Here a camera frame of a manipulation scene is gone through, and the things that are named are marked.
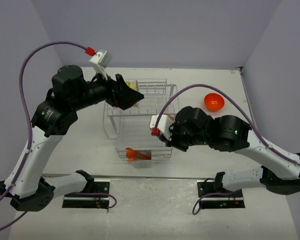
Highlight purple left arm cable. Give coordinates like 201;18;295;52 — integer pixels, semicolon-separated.
0;41;96;232

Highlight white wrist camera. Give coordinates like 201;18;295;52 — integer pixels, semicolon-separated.
149;114;175;141
89;49;112;80

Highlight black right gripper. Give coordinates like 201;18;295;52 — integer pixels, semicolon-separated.
160;120;209;152

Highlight yellow bowl with blue pattern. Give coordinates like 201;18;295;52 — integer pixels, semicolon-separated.
125;79;140;108

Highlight orange plastic utensils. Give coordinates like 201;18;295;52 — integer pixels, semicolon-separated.
125;147;152;163

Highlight orange plastic bowl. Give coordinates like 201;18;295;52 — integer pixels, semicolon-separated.
204;93;225;112

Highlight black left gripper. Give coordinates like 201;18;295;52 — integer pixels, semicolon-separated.
70;65;144;110

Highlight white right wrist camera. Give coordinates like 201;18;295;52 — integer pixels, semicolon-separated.
149;114;175;141

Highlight metal cutlery holder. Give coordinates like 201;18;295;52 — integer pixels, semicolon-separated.
132;150;152;169

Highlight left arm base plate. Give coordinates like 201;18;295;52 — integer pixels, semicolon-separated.
62;179;111;209

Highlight white wire dish rack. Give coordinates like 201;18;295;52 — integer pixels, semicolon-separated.
102;78;178;159

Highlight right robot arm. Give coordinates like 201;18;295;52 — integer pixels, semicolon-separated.
157;106;300;197

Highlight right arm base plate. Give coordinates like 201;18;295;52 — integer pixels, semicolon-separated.
197;178;246;210

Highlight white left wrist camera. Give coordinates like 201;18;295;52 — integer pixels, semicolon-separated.
89;49;112;80

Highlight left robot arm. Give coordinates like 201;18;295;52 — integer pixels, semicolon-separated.
0;65;144;212

